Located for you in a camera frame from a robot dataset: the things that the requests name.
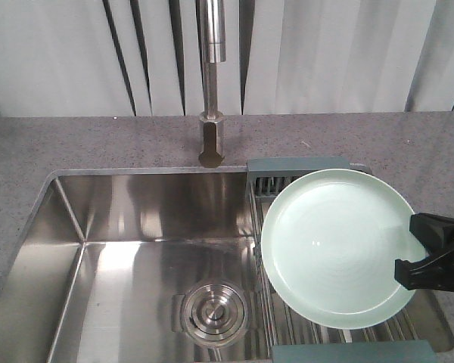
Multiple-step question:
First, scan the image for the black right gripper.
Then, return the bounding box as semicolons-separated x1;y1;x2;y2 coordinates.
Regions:
394;213;454;292

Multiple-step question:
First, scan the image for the light green round plate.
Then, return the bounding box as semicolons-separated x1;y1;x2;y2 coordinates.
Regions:
261;169;426;329

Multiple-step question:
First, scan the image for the grey dish drying rack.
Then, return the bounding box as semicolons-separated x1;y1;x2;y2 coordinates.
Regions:
247;159;436;362

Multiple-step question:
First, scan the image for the steel sink drain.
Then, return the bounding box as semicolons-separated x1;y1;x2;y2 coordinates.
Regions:
169;278;259;348

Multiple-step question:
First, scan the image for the stainless steel sink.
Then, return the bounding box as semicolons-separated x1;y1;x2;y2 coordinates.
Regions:
0;169;454;362

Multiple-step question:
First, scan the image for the steel kitchen faucet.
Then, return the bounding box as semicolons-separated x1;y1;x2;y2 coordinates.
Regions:
197;0;226;169

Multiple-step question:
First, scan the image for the white pleated curtain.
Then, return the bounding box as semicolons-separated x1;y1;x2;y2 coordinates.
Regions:
0;1;454;117

